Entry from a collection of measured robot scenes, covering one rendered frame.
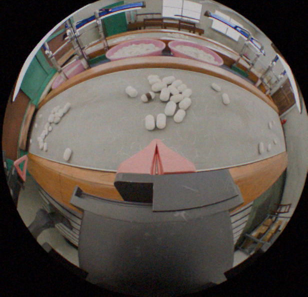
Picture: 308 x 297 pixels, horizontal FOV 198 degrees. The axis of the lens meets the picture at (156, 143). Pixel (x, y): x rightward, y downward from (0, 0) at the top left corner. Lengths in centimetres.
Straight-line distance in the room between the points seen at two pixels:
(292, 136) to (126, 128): 454
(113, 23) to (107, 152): 300
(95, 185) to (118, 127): 13
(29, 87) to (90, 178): 83
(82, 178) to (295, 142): 461
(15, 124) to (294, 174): 536
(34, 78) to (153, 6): 486
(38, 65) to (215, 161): 115
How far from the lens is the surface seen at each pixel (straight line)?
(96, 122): 26
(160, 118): 20
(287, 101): 469
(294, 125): 452
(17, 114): 87
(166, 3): 529
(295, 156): 445
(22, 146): 79
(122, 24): 298
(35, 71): 98
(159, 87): 25
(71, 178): 26
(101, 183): 20
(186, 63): 36
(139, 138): 21
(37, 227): 58
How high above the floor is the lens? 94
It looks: 76 degrees down
